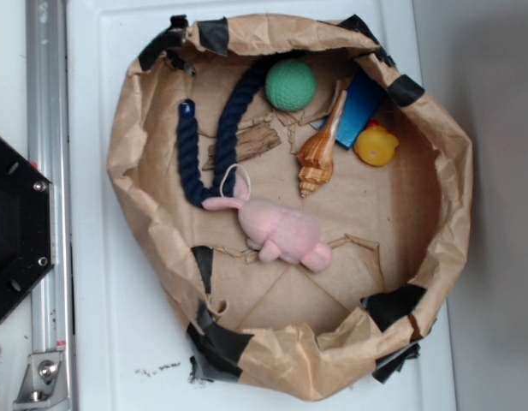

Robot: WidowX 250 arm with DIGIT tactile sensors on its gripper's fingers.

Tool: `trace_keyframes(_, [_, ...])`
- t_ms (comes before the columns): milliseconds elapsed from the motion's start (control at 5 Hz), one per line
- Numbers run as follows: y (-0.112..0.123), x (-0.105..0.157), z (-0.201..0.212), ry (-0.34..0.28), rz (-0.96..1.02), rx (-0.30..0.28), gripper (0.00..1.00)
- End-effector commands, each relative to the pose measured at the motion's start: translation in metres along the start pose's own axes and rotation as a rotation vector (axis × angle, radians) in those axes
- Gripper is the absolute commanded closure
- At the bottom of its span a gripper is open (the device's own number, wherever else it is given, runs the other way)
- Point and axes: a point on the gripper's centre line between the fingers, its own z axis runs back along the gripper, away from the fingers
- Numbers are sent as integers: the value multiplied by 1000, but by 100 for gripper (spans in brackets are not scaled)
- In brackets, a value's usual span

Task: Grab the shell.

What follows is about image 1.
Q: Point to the orange spiral sea shell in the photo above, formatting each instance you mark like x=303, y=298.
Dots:
x=316, y=155

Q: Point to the pink plush bunny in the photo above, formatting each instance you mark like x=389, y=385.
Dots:
x=274, y=231

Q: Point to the brown paper bin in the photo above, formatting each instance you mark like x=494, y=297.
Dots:
x=399, y=233

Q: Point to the green dimpled ball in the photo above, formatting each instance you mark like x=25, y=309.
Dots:
x=290, y=85

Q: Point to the yellow rubber duck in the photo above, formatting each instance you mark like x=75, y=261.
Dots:
x=375, y=145

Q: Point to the blue rectangular block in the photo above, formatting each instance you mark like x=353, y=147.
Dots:
x=364, y=96

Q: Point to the white tray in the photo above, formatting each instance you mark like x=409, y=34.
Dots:
x=132, y=353

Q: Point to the aluminium rail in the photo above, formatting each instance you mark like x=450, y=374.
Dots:
x=47, y=139

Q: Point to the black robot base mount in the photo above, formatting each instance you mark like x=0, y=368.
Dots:
x=26, y=250

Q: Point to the metal corner bracket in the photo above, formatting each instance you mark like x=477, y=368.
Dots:
x=44, y=386

